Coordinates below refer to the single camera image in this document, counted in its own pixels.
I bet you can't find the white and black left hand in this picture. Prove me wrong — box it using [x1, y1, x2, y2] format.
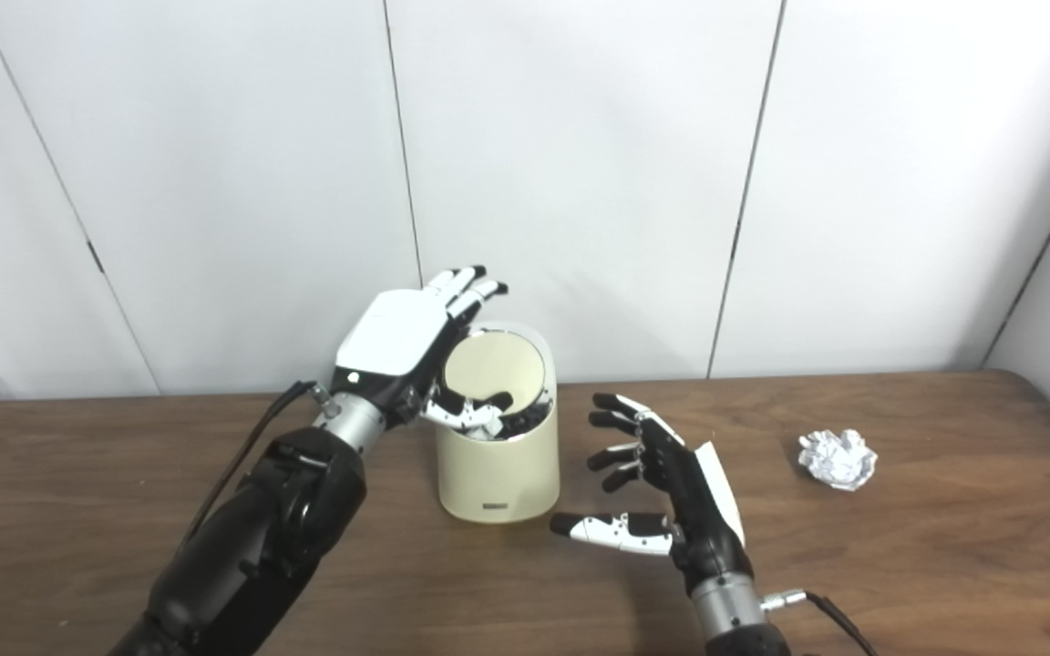
[332, 265, 514, 443]

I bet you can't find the white and black right hand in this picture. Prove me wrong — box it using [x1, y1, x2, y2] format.
[550, 393, 754, 598]

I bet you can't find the round cream bin lid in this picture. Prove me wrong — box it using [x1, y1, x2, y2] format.
[445, 330, 549, 416]

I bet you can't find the silvery paper ball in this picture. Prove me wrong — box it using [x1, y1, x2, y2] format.
[798, 429, 879, 492]

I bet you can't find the cream-colored bin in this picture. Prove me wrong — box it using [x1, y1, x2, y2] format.
[437, 321, 561, 525]

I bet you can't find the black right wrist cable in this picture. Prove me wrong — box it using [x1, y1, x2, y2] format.
[760, 589, 877, 656]

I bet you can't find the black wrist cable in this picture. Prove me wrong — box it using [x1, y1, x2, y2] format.
[760, 589, 877, 656]
[174, 380, 344, 557]

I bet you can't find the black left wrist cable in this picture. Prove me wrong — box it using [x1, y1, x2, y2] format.
[174, 380, 344, 557]

